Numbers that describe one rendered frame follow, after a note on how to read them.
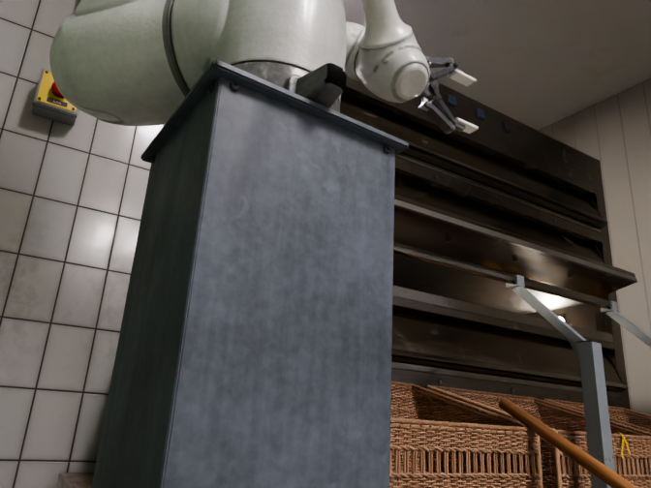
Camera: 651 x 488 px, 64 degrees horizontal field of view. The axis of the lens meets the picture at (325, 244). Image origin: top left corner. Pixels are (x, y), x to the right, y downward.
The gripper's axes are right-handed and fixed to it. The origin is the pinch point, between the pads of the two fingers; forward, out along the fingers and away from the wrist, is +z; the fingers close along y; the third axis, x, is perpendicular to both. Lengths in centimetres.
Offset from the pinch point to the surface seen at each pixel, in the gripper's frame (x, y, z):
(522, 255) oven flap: -51, 9, 81
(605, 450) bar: 0, 79, 42
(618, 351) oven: -61, 38, 156
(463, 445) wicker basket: -11, 79, 6
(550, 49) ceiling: -117, -194, 211
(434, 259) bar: -23.0, 32.7, 9.0
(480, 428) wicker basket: -11, 76, 12
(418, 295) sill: -60, 32, 36
